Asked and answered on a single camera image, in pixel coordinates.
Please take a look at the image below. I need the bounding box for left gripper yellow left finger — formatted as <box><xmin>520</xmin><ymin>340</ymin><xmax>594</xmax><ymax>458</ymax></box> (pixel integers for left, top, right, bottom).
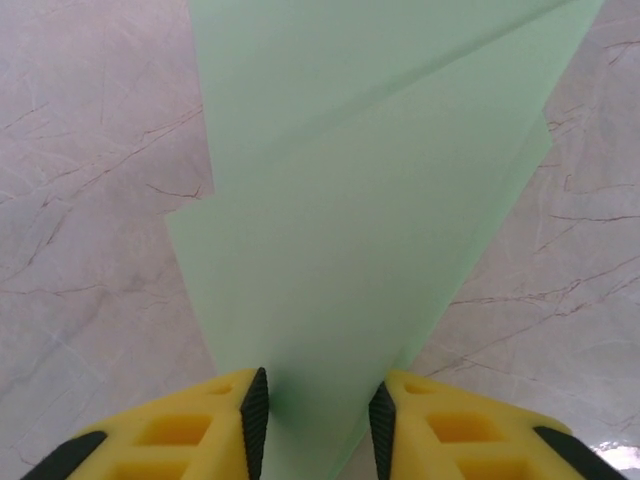
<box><xmin>19</xmin><ymin>367</ymin><xmax>271</xmax><ymax>480</ymax></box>

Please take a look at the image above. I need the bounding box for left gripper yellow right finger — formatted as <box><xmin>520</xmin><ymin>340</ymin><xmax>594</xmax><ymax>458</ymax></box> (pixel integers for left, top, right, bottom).
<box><xmin>368</xmin><ymin>368</ymin><xmax>629</xmax><ymax>480</ymax></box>

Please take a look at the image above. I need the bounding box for light green paper sheet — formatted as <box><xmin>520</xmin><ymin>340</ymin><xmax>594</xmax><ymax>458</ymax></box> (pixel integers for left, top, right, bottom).
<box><xmin>164</xmin><ymin>0</ymin><xmax>609</xmax><ymax>480</ymax></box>

